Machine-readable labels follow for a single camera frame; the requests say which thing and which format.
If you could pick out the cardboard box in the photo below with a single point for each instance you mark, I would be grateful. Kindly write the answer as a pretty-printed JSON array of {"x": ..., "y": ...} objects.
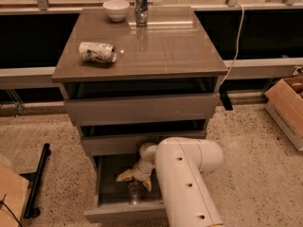
[{"x": 285, "y": 105}]

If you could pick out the lying white green can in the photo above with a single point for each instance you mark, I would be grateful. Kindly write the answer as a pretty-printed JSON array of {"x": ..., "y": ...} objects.
[{"x": 98, "y": 52}]

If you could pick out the grey drawer cabinet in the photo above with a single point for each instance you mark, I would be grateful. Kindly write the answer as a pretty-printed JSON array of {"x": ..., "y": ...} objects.
[{"x": 173, "y": 45}]

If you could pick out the black bracket behind cabinet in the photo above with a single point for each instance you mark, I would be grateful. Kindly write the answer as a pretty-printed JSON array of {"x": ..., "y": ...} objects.
[{"x": 226, "y": 101}]

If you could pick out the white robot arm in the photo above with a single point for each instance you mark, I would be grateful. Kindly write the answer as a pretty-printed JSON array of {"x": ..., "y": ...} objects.
[{"x": 179, "y": 164}]

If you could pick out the grey middle drawer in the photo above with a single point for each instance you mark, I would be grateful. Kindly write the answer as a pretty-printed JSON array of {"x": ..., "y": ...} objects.
[{"x": 127, "y": 138}]

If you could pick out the grey drawer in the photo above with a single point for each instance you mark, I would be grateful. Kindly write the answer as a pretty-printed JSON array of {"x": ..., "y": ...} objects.
[
  {"x": 142, "y": 101},
  {"x": 111, "y": 200},
  {"x": 127, "y": 138}
]

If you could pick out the clear plastic water bottle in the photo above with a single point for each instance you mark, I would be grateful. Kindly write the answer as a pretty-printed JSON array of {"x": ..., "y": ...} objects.
[{"x": 134, "y": 191}]

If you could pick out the wooden board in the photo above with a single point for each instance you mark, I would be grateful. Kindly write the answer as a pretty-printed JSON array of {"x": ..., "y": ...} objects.
[{"x": 13, "y": 192}]

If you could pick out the white ceramic bowl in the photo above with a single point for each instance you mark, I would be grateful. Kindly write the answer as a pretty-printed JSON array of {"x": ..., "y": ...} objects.
[{"x": 116, "y": 10}]

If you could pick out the grey bottom drawer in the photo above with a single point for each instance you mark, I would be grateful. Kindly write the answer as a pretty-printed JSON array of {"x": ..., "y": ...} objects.
[{"x": 111, "y": 200}]

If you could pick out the black metal bar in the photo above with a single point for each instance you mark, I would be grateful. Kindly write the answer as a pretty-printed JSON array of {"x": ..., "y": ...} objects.
[{"x": 35, "y": 179}]

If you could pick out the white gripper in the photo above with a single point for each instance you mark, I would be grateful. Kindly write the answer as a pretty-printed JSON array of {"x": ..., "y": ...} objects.
[{"x": 139, "y": 173}]

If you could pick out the grey top drawer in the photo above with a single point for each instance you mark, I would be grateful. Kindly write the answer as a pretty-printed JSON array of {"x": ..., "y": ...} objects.
[{"x": 142, "y": 101}]

